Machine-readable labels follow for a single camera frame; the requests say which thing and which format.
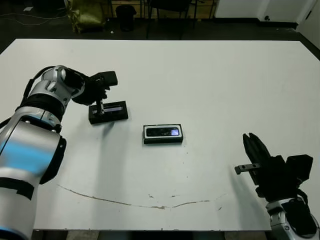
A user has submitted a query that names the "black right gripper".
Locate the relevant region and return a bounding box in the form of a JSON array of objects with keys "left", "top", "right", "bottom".
[{"left": 234, "top": 132, "right": 301, "bottom": 202}]

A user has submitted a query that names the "black box base white insert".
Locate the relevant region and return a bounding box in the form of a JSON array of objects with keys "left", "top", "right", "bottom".
[{"left": 143, "top": 123, "right": 185, "bottom": 145}]

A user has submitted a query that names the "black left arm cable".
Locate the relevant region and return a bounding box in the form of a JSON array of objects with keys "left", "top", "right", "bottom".
[{"left": 21, "top": 65, "right": 57, "bottom": 106}]

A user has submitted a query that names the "black waste bin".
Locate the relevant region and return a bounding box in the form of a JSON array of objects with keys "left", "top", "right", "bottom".
[{"left": 115, "top": 4, "right": 138, "bottom": 32}]

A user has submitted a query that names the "crumpled shiny plastic bag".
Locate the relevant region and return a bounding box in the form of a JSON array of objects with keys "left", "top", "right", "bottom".
[{"left": 65, "top": 0, "right": 107, "bottom": 35}]

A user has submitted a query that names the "small black camera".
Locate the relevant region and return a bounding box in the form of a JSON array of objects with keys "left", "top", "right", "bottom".
[{"left": 146, "top": 126, "right": 180, "bottom": 138}]

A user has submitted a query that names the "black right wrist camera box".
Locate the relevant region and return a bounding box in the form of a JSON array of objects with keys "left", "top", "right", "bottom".
[{"left": 285, "top": 154, "right": 314, "bottom": 186}]

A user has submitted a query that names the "black office chair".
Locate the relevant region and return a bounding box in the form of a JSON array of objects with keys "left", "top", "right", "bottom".
[{"left": 146, "top": 0, "right": 198, "bottom": 40}]

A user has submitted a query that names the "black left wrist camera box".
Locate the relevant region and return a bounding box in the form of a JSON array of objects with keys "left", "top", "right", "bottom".
[{"left": 90, "top": 71, "right": 119, "bottom": 87}]

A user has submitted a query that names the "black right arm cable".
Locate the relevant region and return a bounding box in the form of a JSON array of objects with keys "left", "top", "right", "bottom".
[{"left": 296, "top": 188, "right": 315, "bottom": 216}]

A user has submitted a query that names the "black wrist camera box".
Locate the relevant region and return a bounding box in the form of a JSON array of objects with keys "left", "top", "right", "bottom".
[
  {"left": 90, "top": 71, "right": 119, "bottom": 87},
  {"left": 285, "top": 154, "right": 314, "bottom": 186}
]

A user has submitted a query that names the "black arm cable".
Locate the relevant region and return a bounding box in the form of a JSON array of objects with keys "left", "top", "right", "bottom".
[
  {"left": 296, "top": 188, "right": 315, "bottom": 216},
  {"left": 21, "top": 65, "right": 57, "bottom": 106}
]

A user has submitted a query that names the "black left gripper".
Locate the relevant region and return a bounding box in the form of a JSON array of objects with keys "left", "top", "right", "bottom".
[{"left": 71, "top": 74, "right": 111, "bottom": 116}]

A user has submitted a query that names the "black box lid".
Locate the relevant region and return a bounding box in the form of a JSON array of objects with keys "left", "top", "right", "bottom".
[{"left": 88, "top": 100, "right": 130, "bottom": 125}]

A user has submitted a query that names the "thin pale floor cable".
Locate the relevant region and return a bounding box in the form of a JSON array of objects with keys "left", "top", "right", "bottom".
[{"left": 0, "top": 12, "right": 68, "bottom": 26}]

